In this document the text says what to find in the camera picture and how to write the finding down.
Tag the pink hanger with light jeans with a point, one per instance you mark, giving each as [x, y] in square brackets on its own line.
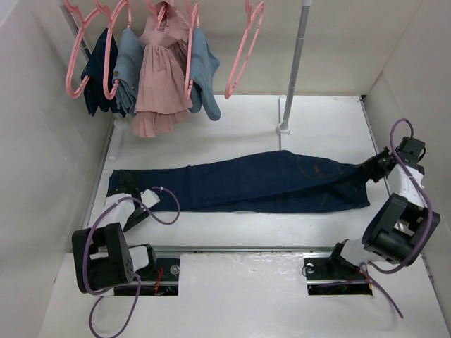
[193, 12]

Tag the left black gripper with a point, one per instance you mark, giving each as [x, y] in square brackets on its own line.
[139, 213]

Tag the pink hanging dress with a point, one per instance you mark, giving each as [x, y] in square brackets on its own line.
[161, 101]

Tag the grey rack pole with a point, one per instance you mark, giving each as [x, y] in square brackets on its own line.
[74, 28]
[302, 27]

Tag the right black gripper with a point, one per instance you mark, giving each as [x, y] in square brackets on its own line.
[368, 166]

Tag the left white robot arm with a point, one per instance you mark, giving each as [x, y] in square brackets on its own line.
[102, 257]

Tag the dark blue jeans trousers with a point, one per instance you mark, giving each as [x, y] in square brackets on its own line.
[268, 182]

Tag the pink hanger with dress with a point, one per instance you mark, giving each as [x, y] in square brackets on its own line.
[161, 17]

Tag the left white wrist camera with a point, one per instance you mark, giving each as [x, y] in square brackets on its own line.
[149, 198]

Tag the light blue hanging jeans right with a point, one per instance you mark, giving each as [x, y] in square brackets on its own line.
[204, 66]

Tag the dark blue hanging garment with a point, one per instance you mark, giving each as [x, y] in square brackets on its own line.
[93, 92]

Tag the light blue hanging jeans left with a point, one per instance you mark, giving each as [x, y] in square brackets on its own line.
[127, 71]

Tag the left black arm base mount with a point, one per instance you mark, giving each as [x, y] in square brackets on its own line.
[163, 279]

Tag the empty pink hanger right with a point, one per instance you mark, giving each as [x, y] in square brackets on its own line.
[255, 16]

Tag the pink hanger far left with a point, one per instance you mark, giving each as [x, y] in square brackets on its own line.
[84, 22]

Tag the right white rack foot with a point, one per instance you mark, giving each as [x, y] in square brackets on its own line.
[283, 134]

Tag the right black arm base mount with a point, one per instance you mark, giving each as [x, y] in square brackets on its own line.
[328, 277]

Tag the left grey rack pole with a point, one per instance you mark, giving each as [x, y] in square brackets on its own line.
[74, 28]

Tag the light blue hanging jeans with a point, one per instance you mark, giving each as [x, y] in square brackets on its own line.
[204, 66]
[127, 71]

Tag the right grey rack pole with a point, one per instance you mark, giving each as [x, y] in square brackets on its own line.
[302, 27]

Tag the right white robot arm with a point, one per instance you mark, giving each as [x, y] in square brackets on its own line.
[405, 222]

